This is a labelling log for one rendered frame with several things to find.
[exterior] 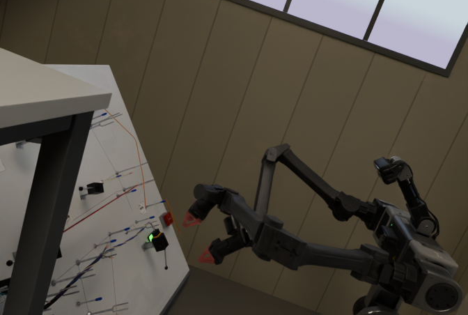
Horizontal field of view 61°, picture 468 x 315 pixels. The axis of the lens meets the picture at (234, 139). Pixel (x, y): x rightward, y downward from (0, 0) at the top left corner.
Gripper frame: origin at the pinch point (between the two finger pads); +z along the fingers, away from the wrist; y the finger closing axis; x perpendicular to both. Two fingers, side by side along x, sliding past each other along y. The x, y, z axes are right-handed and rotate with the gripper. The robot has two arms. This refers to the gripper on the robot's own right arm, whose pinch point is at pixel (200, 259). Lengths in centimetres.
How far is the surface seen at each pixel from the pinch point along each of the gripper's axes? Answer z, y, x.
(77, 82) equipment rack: -53, 94, -58
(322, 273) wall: 8, -172, 117
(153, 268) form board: 19.9, 0.7, -5.2
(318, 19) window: -88, -170, -64
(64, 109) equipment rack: -54, 101, -55
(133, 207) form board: 15.3, -3.6, -30.5
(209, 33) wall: -15, -164, -98
